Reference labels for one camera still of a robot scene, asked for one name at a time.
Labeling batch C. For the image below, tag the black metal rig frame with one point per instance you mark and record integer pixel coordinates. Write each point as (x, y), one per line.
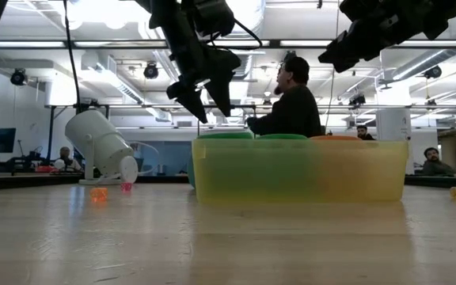
(34, 182)

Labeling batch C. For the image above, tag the yellow translucent plastic bin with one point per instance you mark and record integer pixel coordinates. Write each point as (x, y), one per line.
(370, 174)

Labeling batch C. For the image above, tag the black ceiling spotlight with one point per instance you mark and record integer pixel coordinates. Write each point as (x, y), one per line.
(18, 77)
(291, 54)
(151, 72)
(434, 72)
(358, 99)

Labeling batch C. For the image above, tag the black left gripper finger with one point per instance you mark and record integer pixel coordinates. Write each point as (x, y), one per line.
(190, 99)
(221, 93)

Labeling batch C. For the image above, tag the orange foam die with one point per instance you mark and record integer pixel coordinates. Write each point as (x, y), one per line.
(335, 137)

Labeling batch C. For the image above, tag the small red translucent die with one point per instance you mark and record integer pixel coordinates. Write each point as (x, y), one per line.
(126, 187)

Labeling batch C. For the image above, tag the green foam die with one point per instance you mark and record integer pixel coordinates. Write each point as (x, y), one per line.
(281, 136)
(224, 135)

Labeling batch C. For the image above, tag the small orange translucent die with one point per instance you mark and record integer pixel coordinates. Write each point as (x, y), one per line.
(99, 194)

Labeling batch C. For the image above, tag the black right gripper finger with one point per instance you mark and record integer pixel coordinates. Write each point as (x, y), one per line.
(346, 47)
(340, 65)

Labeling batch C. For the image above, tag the white pillar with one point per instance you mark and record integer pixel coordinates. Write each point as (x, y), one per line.
(394, 118)

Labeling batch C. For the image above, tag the dark wall monitor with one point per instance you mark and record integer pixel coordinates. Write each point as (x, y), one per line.
(0, 140)

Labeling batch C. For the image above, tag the person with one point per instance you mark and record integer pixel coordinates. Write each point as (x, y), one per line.
(295, 115)
(364, 132)
(438, 168)
(66, 154)

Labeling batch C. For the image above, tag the black overhead beam with lights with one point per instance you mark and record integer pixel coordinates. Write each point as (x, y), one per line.
(274, 43)

